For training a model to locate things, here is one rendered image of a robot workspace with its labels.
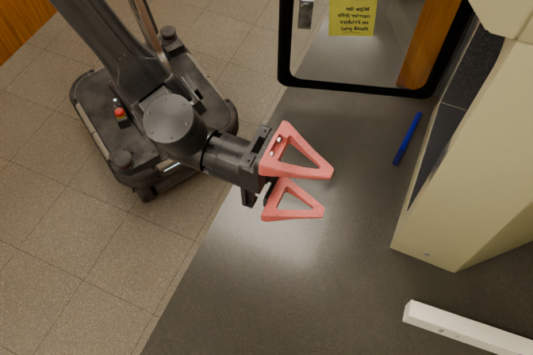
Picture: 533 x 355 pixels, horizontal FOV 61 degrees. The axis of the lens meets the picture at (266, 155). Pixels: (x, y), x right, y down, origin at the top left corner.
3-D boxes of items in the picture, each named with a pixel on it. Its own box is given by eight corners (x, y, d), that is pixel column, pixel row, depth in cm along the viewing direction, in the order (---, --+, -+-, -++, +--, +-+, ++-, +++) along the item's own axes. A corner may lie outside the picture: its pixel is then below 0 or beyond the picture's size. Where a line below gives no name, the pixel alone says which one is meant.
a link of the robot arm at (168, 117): (189, 78, 63) (138, 116, 62) (159, 35, 52) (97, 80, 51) (239, 143, 59) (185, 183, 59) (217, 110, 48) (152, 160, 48)
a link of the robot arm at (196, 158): (187, 124, 62) (169, 162, 61) (170, 104, 55) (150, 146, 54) (232, 140, 60) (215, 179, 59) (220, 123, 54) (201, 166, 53)
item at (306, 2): (310, 31, 76) (313, 3, 71) (297, 29, 76) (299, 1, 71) (311, 23, 77) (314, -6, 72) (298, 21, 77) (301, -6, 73)
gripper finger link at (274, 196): (317, 219, 52) (243, 189, 54) (312, 242, 58) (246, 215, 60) (337, 172, 56) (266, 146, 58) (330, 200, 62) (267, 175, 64)
